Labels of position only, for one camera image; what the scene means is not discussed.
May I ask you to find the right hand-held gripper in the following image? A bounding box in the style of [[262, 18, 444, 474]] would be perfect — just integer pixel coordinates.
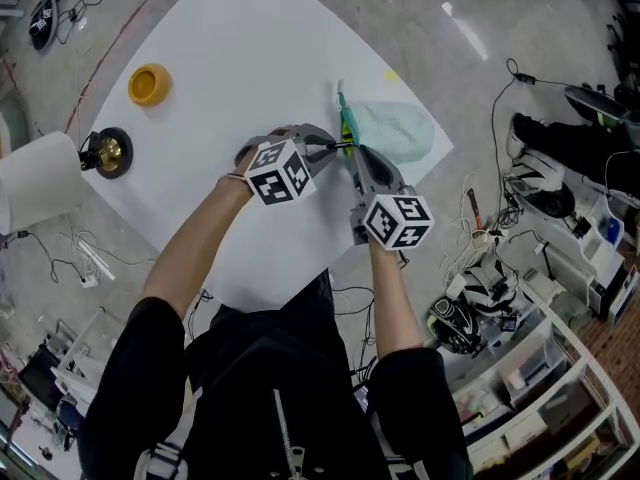
[[347, 144, 436, 252]]

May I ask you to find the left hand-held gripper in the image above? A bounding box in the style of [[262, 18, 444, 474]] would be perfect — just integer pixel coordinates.
[[233, 123, 342, 208]]

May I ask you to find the light green pencil pouch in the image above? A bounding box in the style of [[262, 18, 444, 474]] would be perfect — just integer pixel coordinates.
[[335, 78, 436, 166]]

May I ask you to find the person's right forearm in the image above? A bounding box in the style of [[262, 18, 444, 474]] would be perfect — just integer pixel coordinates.
[[368, 240, 427, 362]]

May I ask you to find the person's left forearm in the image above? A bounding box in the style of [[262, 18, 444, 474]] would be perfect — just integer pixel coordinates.
[[139, 170, 257, 320]]

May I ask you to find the white black-striped helmet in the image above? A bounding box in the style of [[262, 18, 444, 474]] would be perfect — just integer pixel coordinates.
[[456, 254, 520, 315]]

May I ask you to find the white and black helmet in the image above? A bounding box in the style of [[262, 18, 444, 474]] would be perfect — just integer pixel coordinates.
[[509, 157, 577, 220]]

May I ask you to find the black power adapter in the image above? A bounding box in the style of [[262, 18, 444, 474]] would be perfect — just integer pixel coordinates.
[[505, 57, 540, 88]]

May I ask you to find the orange bowl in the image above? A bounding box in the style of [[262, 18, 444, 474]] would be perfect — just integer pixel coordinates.
[[127, 62, 174, 108]]

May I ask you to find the black oval tray green stripe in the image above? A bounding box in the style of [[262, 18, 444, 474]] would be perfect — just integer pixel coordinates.
[[563, 84, 633, 126]]

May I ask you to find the white cabinet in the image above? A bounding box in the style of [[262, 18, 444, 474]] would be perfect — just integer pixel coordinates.
[[538, 194, 640, 323]]

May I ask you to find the person's black jacket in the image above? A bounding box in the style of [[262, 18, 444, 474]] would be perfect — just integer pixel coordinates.
[[79, 267, 474, 480]]

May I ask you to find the white shelf unit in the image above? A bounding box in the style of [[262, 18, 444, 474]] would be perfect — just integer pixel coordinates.
[[449, 287, 632, 480]]

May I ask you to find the low white furniture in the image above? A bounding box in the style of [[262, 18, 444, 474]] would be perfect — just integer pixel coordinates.
[[48, 306, 127, 395]]

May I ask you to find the red-handled hammer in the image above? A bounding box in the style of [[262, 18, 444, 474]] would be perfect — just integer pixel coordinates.
[[464, 187, 486, 232]]

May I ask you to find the white cable bundle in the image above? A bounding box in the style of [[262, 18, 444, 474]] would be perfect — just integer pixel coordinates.
[[438, 214, 497, 280]]

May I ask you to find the black device with cables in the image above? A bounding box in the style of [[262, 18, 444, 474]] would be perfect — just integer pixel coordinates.
[[28, 0, 70, 53]]

